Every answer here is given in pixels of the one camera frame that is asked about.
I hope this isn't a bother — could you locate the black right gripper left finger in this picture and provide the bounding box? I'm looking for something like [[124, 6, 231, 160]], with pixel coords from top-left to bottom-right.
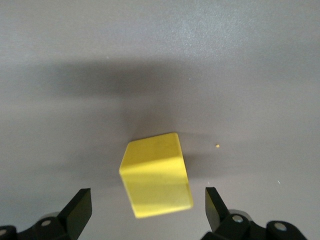
[[0, 187, 93, 240]]

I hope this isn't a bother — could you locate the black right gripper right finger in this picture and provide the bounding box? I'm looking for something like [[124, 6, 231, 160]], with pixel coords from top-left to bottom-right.
[[201, 186, 307, 240]]

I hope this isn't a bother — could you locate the yellow cube block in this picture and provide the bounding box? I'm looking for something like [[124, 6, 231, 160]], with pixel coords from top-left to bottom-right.
[[118, 132, 194, 220]]

